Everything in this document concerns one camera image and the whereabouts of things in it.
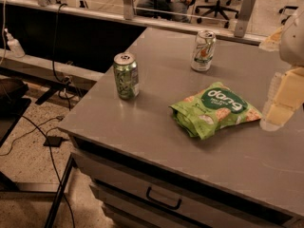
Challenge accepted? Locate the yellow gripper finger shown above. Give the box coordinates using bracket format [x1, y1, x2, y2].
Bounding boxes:
[260, 67, 304, 131]

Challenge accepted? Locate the green soda can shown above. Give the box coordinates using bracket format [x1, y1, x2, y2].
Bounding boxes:
[113, 52, 140, 100]

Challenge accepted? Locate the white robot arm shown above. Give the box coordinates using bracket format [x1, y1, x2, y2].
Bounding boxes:
[260, 6, 304, 131]

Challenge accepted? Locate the white 7up can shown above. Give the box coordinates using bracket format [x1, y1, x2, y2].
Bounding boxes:
[191, 30, 217, 71]

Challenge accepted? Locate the black office chair right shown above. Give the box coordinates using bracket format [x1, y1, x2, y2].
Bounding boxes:
[278, 6, 298, 25]

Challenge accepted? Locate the green dang snack bag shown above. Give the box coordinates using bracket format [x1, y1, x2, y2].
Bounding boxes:
[170, 82, 261, 140]

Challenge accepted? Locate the seated person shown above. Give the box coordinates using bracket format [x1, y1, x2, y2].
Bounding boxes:
[136, 0, 192, 23]

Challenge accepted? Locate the grey drawer cabinet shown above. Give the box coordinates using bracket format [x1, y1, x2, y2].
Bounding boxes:
[72, 137, 303, 228]

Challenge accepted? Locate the black power adapter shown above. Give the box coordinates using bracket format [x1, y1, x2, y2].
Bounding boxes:
[44, 136, 63, 147]

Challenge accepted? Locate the black chair at left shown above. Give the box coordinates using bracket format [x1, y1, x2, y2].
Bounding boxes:
[0, 78, 30, 147]

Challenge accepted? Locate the clear sanitizer bottle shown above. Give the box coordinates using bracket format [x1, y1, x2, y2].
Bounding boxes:
[4, 28, 25, 58]

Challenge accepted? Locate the metal bracket post right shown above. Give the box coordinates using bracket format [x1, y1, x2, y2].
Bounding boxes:
[234, 0, 256, 38]

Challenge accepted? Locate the metal bracket post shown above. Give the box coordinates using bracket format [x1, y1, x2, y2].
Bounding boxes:
[234, 0, 256, 38]
[123, 0, 134, 20]

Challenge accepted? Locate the black drawer handle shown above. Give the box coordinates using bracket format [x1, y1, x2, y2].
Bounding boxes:
[145, 186, 182, 210]

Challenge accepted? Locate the black hanging cable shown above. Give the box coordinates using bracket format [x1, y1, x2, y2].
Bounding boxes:
[51, 3, 80, 111]

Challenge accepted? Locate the black floor cable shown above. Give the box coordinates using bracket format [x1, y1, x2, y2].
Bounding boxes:
[0, 112, 76, 228]

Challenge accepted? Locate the white cable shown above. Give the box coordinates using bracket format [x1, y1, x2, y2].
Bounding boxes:
[0, 0, 18, 66]

